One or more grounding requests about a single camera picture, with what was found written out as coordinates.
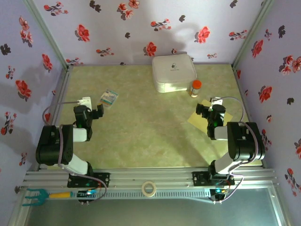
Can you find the white zipped case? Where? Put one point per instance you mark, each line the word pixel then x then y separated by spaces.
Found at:
pixel 172 70

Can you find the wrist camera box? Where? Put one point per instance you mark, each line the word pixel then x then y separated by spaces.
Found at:
pixel 85 101
pixel 216 102

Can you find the small printed sachet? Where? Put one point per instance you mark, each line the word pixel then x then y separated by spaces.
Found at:
pixel 108 97

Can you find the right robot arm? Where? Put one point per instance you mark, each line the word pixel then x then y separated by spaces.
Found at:
pixel 244 141

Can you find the aluminium frame post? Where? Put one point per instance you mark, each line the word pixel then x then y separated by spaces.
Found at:
pixel 45 30
pixel 254 30

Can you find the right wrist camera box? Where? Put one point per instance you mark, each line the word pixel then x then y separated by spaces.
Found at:
pixel 216 102

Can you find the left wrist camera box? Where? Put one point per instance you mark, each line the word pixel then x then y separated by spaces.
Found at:
pixel 85 101

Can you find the roll of masking tape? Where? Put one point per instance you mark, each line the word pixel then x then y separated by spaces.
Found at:
pixel 144 189

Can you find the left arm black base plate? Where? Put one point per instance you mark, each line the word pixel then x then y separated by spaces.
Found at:
pixel 103 179

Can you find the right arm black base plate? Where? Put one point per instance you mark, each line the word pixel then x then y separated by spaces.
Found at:
pixel 200 179

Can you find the aluminium mounting rail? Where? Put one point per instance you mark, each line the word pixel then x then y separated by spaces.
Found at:
pixel 152 175

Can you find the yellow paper sheet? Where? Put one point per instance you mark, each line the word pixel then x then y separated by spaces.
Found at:
pixel 196 121

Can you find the orange-capped pill bottle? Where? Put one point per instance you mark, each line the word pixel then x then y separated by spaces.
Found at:
pixel 195 88

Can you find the aluminium side rail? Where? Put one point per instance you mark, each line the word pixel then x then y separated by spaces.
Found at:
pixel 235 68
pixel 61 94

